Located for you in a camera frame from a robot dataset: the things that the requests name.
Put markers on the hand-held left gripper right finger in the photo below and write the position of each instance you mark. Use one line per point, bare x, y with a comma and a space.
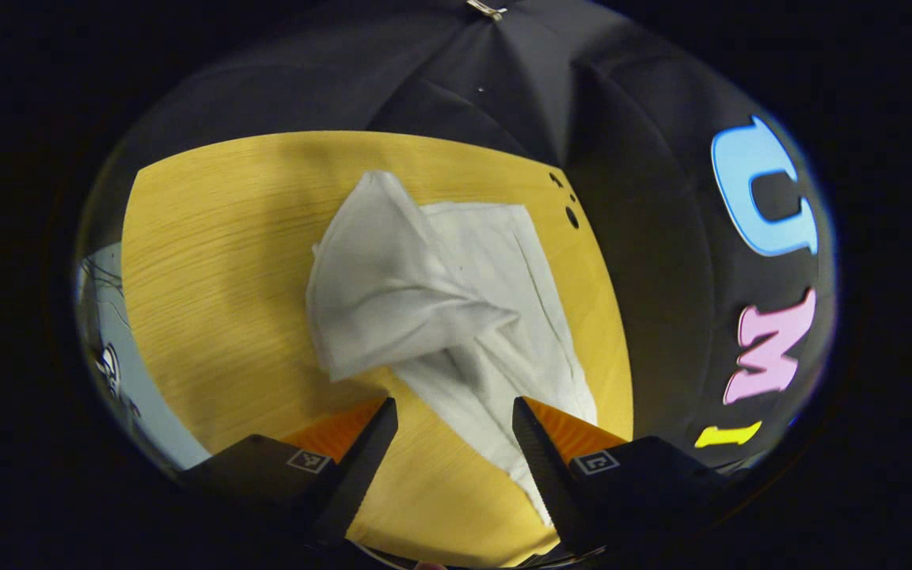
543, 475

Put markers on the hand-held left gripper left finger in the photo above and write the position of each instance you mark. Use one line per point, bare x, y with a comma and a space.
365, 467

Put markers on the white jeans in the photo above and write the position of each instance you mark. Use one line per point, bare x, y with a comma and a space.
393, 277

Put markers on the black backdrop cloth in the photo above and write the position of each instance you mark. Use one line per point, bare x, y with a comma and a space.
646, 261

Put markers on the silver metal clip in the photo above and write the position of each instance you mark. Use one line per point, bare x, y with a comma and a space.
486, 9

